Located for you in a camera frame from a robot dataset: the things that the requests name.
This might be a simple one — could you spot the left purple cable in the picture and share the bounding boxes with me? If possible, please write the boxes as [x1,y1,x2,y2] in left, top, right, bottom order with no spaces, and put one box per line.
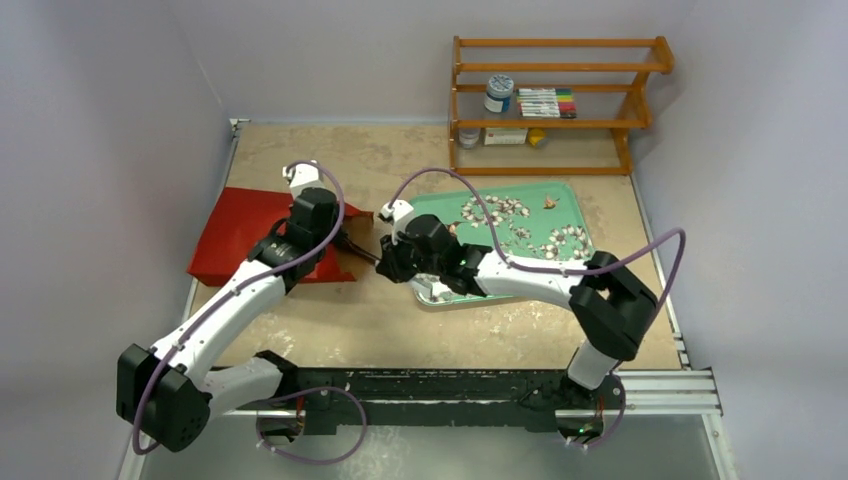
[131,159,368,465]

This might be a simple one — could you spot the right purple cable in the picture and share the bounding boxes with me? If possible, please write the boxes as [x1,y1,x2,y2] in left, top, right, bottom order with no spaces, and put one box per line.
[386,166,687,452]

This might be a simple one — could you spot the small white box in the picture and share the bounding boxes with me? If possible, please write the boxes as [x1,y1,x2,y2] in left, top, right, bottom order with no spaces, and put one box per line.
[483,127,528,146]

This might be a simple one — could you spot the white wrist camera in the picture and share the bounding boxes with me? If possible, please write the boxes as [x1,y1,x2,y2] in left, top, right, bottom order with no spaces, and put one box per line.
[282,162,325,198]
[377,200,415,244]

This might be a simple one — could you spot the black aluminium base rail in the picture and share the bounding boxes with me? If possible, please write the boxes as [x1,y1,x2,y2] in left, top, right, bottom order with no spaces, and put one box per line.
[218,367,723,439]

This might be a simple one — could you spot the red paper bag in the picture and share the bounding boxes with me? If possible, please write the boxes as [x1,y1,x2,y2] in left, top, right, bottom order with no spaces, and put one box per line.
[186,187,375,287]

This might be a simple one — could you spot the white jar blue lid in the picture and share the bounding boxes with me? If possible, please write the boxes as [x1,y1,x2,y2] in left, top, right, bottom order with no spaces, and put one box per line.
[484,74,515,113]

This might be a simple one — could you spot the purple cable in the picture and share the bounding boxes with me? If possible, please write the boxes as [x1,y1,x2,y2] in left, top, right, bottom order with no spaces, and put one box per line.
[386,166,687,452]
[131,159,368,465]

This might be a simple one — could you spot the metal serving tongs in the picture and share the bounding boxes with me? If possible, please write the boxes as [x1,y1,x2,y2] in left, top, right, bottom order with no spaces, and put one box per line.
[333,234,380,266]

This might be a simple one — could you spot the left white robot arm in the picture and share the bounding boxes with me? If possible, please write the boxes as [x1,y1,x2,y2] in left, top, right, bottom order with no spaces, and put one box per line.
[116,185,346,455]

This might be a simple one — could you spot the coloured marker pen set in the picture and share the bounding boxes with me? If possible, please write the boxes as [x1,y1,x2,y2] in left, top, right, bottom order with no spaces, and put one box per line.
[516,88,577,119]

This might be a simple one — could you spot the yellow small object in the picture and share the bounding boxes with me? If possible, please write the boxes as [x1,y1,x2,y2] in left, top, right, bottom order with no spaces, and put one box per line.
[526,128,548,148]

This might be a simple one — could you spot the small grey jar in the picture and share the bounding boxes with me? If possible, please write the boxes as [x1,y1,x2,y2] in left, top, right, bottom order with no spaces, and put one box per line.
[457,128,481,149]

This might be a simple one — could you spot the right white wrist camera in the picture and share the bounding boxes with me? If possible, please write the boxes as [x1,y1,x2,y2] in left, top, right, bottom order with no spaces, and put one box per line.
[377,200,415,244]

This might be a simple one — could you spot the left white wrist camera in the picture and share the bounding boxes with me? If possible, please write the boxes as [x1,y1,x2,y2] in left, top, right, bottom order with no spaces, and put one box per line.
[282,162,325,198]

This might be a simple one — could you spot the green floral tray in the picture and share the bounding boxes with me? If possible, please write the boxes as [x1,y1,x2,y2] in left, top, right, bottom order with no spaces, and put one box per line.
[403,180,600,309]

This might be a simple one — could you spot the wooden shelf rack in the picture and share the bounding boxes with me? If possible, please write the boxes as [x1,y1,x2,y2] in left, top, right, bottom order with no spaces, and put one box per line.
[448,36,675,176]

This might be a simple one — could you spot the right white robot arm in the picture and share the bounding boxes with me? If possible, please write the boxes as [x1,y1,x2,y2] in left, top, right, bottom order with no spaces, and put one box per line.
[376,211,658,407]

